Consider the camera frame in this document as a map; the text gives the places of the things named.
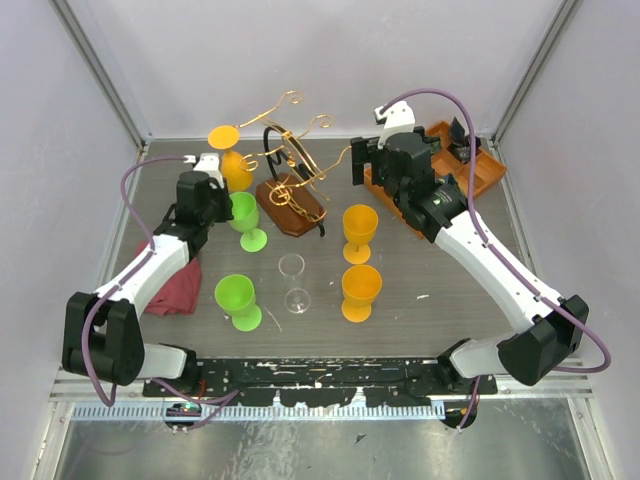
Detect green goblet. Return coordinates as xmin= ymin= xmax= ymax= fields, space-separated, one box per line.
xmin=230 ymin=192 xmax=268 ymax=253
xmin=214 ymin=274 xmax=262 ymax=332

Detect orange goblet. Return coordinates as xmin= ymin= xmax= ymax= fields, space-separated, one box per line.
xmin=207 ymin=125 xmax=253 ymax=192
xmin=341 ymin=264 xmax=383 ymax=323
xmin=342 ymin=204 xmax=379 ymax=265

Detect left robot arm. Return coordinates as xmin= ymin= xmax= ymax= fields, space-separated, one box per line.
xmin=62 ymin=170 xmax=232 ymax=396

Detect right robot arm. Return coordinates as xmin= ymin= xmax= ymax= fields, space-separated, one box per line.
xmin=350 ymin=129 xmax=589 ymax=394

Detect wooden compartment tray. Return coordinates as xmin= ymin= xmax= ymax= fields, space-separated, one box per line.
xmin=363 ymin=119 xmax=507 ymax=244

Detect green goblet front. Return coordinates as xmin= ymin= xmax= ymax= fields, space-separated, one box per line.
xmin=214 ymin=274 xmax=262 ymax=332

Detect dark folded cloth in tray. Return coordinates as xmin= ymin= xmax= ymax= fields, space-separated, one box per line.
xmin=447 ymin=117 xmax=472 ymax=164

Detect red cloth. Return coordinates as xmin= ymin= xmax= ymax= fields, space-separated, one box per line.
xmin=144 ymin=258 xmax=202 ymax=316

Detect clear champagne flute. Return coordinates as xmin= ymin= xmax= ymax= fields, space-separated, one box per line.
xmin=278 ymin=253 xmax=311 ymax=314

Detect orange goblet front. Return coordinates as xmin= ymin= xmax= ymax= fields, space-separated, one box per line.
xmin=341 ymin=264 xmax=383 ymax=323

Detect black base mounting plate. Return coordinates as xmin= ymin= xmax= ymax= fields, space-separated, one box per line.
xmin=142 ymin=355 xmax=499 ymax=409

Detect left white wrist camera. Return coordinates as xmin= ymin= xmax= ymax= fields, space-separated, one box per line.
xmin=183 ymin=153 xmax=225 ymax=188

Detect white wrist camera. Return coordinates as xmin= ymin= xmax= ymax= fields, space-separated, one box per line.
xmin=374 ymin=100 xmax=415 ymax=149
xmin=183 ymin=153 xmax=225 ymax=188

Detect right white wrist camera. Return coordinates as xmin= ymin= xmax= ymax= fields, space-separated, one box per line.
xmin=374 ymin=100 xmax=415 ymax=149

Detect gold wire wine glass rack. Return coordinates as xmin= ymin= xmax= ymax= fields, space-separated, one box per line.
xmin=235 ymin=90 xmax=351 ymax=238

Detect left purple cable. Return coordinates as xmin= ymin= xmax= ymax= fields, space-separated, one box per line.
xmin=81 ymin=154 xmax=239 ymax=431

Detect purple cable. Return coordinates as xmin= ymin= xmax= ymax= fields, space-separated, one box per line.
xmin=81 ymin=154 xmax=239 ymax=431
xmin=382 ymin=88 xmax=612 ymax=431

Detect slotted cable duct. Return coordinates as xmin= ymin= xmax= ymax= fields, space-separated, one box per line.
xmin=71 ymin=401 xmax=446 ymax=422

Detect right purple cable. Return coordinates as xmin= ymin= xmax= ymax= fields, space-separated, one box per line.
xmin=382 ymin=88 xmax=612 ymax=431

